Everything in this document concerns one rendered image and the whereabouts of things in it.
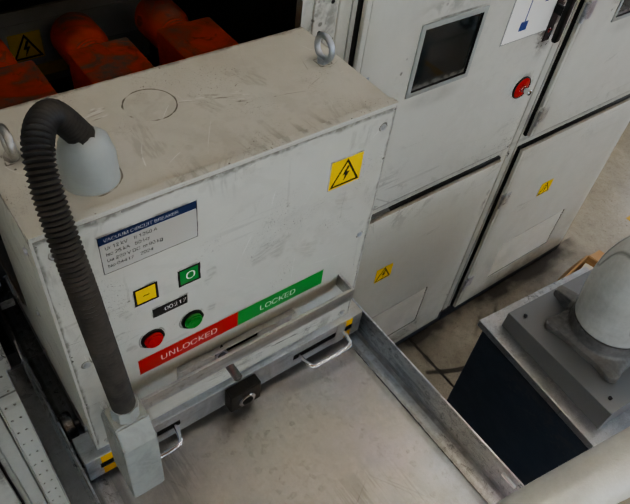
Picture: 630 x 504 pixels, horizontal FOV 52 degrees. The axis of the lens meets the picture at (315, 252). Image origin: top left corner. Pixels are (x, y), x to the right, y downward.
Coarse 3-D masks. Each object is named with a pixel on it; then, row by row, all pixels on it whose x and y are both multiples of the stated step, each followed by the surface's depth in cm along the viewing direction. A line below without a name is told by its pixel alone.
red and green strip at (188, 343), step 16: (320, 272) 103; (288, 288) 100; (304, 288) 103; (256, 304) 97; (272, 304) 100; (224, 320) 95; (240, 320) 98; (192, 336) 92; (208, 336) 95; (160, 352) 90; (176, 352) 93; (144, 368) 90
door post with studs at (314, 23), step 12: (300, 0) 104; (312, 0) 101; (324, 0) 102; (336, 0) 103; (300, 12) 105; (312, 12) 102; (324, 12) 103; (300, 24) 103; (312, 24) 104; (324, 24) 105
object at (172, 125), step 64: (192, 64) 87; (256, 64) 88; (320, 64) 90; (128, 128) 76; (192, 128) 78; (256, 128) 79; (320, 128) 80; (0, 192) 67; (64, 192) 68; (128, 192) 69; (64, 384) 100
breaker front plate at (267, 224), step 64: (384, 128) 87; (192, 192) 73; (256, 192) 80; (320, 192) 88; (192, 256) 80; (256, 256) 89; (320, 256) 100; (64, 320) 74; (128, 320) 81; (256, 320) 101; (320, 320) 115
